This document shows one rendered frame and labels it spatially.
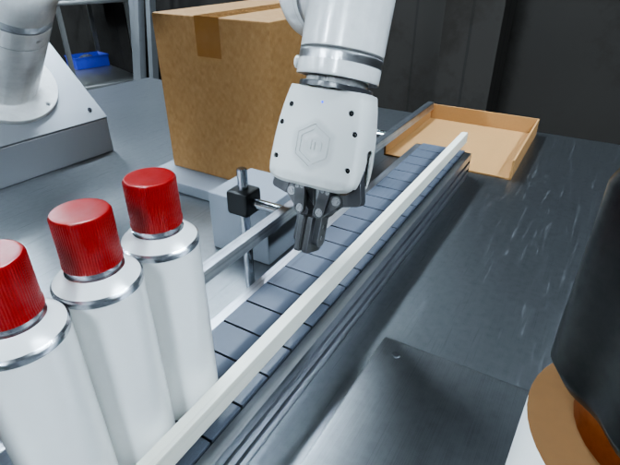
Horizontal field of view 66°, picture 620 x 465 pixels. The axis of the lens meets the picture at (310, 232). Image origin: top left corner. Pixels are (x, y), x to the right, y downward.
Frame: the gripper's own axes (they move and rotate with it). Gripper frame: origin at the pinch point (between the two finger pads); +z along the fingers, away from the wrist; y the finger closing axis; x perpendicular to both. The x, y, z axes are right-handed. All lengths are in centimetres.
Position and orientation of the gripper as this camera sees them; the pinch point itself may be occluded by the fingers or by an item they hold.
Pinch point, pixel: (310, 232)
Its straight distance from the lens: 52.2
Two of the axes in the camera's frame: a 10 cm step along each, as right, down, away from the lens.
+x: 4.8, -1.2, 8.7
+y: 8.6, 2.6, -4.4
